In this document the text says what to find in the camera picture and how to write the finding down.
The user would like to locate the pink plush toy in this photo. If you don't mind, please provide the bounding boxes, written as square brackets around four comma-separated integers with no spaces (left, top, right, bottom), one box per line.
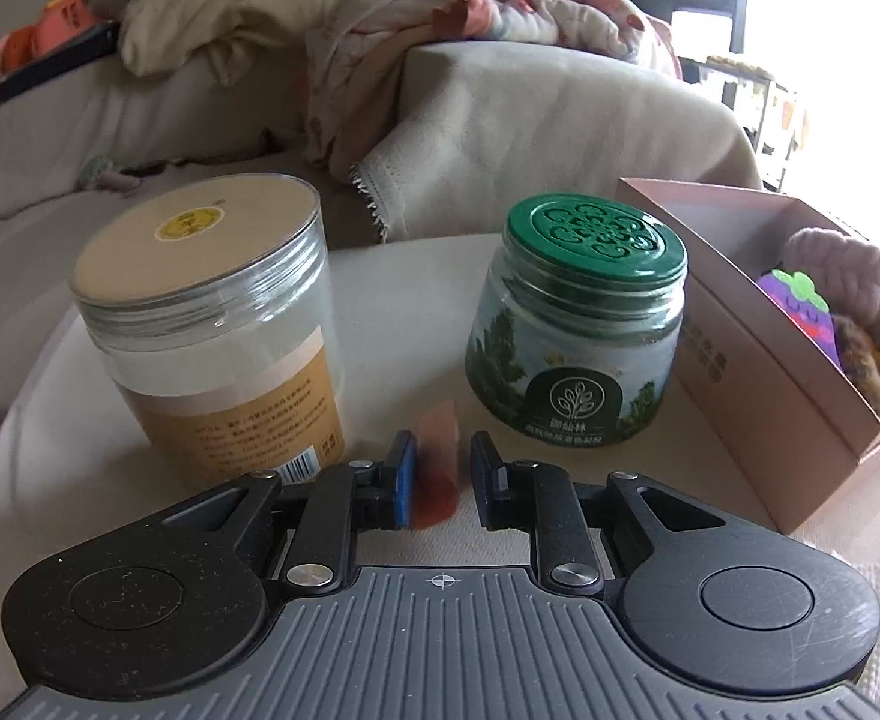
[0,0,101,75]

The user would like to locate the pink floral blanket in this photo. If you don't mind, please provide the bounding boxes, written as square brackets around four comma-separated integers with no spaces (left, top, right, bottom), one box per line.
[307,0,681,182]

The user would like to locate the cream pillow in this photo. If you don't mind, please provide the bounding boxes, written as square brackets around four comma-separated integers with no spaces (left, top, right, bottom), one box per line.
[119,0,339,86]

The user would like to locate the clear jar beige lid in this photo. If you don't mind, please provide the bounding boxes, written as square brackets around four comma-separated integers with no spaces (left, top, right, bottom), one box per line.
[70,172,346,483]

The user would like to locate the black flat box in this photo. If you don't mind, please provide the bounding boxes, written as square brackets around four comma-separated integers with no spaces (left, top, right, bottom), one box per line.
[0,21,121,103]

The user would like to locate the beige sofa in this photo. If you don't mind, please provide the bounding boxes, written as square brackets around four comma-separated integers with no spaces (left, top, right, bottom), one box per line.
[0,0,759,426]

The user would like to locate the pink cardboard box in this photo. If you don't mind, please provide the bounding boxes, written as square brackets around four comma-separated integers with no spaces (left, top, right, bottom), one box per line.
[616,179,880,536]

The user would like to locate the green lid glass jar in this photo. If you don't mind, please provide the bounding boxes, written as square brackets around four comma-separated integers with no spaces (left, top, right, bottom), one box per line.
[465,193,687,449]

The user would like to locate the orange plastic wrapper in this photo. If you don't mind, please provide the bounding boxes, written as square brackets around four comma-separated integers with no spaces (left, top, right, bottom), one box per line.
[412,400,460,530]

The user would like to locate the purple eggplant sponge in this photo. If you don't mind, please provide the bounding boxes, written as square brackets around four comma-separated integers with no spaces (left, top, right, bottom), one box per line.
[756,268,840,369]

